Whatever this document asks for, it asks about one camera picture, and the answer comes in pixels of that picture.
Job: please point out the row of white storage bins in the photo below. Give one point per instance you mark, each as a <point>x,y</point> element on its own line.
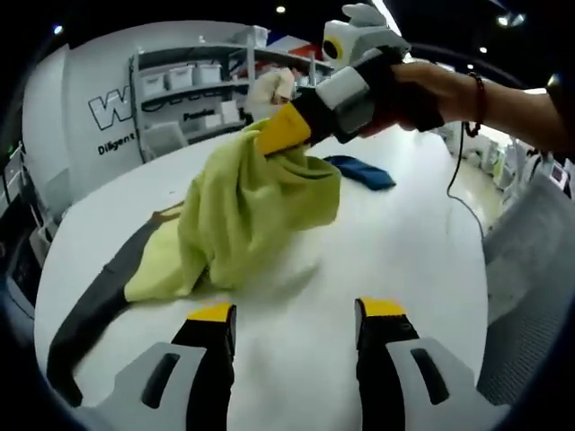
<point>179,76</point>

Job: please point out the yellow garment with grey and blue sleeves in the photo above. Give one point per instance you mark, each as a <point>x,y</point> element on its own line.
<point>251,215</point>

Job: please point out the grey metal shelving rack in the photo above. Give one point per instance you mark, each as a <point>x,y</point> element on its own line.
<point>188,92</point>

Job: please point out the grey mesh office chair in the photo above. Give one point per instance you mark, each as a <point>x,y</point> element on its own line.
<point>530,292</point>

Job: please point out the small pink screen device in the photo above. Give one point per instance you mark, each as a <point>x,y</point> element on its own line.
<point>558,173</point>

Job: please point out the person's right hand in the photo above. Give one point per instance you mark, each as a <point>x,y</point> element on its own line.
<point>440,92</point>

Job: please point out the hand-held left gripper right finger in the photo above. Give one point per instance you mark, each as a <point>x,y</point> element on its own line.
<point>395,386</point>

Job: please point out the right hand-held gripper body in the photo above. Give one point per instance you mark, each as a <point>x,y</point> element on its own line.
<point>364,40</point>

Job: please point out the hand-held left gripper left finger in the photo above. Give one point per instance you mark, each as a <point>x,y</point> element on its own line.
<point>179,386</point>

